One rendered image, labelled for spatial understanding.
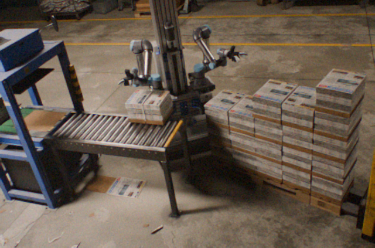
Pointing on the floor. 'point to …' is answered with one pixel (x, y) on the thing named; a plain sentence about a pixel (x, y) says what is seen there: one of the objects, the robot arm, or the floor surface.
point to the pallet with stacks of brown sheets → (142, 6)
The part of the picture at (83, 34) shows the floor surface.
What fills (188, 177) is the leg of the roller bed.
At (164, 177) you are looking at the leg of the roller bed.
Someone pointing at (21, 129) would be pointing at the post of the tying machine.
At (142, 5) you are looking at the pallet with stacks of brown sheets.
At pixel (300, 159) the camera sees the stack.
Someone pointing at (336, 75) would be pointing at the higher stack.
